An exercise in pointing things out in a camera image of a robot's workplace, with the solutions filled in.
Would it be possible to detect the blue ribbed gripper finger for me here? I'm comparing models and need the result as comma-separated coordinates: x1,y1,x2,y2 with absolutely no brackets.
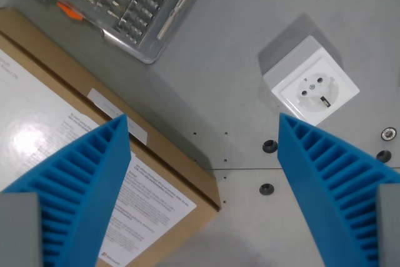
0,114,132,267
277,113,400,267

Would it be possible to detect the silver hex bolt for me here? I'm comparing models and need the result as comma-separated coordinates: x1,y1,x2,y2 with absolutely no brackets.
381,127,397,142

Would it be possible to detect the small white barcode label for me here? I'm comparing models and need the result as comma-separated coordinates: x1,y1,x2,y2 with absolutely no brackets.
87,88,149,146

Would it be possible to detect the brown cardboard box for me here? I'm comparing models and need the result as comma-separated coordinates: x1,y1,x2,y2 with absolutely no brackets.
0,7,222,267

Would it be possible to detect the white printed paper sheet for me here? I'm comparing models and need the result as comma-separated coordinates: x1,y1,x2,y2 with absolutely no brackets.
0,48,198,267

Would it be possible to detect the clear screwdriver bit set case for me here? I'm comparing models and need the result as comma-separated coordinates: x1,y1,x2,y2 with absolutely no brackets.
0,0,218,64

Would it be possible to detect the silver extension bar tool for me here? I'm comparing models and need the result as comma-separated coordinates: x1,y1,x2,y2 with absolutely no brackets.
156,0,197,41

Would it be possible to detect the white wall socket box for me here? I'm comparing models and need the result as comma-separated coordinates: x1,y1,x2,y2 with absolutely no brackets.
257,13,361,126

